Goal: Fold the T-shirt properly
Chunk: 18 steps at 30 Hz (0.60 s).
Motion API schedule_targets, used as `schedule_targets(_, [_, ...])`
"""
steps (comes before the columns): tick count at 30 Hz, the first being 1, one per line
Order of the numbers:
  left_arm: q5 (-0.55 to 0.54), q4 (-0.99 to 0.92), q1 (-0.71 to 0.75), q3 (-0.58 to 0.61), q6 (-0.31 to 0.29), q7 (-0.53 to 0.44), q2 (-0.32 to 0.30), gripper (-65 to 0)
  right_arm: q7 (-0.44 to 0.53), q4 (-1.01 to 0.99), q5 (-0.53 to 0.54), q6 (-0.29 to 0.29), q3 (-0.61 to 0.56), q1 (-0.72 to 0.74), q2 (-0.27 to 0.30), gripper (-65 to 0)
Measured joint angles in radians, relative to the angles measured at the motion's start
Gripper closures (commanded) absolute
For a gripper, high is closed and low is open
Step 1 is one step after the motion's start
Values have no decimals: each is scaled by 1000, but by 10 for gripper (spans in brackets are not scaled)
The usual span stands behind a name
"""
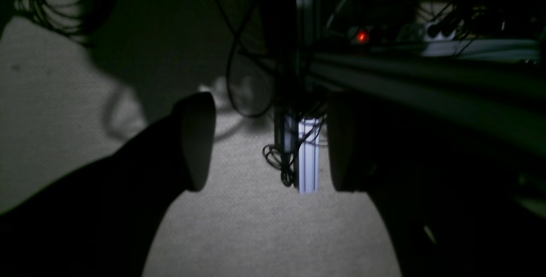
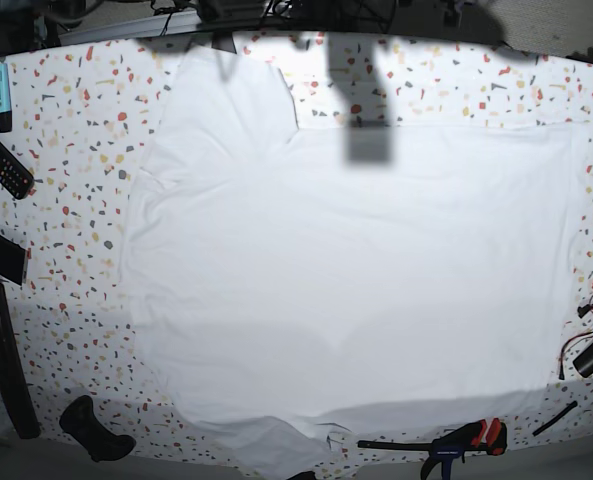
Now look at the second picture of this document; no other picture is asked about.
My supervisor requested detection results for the black remote control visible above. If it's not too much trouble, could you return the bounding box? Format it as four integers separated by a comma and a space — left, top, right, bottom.
0, 141, 34, 200

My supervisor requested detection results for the white T-shirt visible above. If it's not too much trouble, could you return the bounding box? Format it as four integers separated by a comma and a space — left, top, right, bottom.
120, 48, 585, 478

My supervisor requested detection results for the black orange bar clamp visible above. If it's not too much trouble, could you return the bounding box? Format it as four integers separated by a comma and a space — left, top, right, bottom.
357, 418, 508, 480

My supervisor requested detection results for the blue highlighter marker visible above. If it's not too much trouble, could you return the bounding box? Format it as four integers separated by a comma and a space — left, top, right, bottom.
0, 63, 13, 133

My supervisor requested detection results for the red black wire bundle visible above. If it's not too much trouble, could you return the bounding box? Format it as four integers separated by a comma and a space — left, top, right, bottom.
556, 259, 593, 382

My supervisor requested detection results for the terrazzo patterned tablecloth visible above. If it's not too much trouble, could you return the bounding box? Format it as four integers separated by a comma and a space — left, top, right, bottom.
0, 33, 593, 474

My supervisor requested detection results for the small black stick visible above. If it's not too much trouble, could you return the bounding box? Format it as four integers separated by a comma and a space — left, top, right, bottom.
532, 401, 578, 437

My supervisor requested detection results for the aluminium rail bar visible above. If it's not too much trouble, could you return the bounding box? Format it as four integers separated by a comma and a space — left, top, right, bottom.
59, 11, 201, 45

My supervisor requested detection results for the black game controller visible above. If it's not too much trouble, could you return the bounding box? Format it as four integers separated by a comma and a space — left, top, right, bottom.
59, 395, 136, 462

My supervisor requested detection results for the long black tube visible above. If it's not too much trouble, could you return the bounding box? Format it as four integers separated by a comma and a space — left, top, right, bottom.
0, 283, 41, 440

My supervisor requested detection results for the grey table clamp block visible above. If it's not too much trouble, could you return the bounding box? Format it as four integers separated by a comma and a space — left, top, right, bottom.
211, 31, 237, 54

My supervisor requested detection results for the black flat strap piece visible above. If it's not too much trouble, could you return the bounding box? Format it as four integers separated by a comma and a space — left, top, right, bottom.
0, 221, 30, 286

